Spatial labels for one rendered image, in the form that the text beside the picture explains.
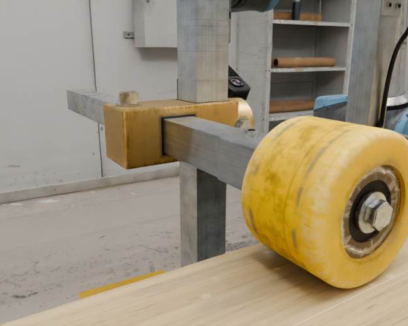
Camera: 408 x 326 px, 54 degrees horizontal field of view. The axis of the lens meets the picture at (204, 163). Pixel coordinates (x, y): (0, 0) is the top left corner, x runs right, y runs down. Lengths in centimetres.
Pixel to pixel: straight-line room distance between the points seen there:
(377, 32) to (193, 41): 25
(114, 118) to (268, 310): 21
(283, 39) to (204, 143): 355
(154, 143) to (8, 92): 265
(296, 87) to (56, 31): 218
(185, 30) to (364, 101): 26
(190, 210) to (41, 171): 271
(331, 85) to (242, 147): 367
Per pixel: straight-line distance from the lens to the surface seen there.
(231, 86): 68
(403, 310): 21
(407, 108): 135
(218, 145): 26
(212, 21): 37
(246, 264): 23
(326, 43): 397
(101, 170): 317
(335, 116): 140
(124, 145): 33
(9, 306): 193
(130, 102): 34
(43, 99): 299
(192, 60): 37
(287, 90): 388
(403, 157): 21
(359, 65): 55
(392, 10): 55
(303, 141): 20
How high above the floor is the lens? 101
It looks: 16 degrees down
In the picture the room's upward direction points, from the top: straight up
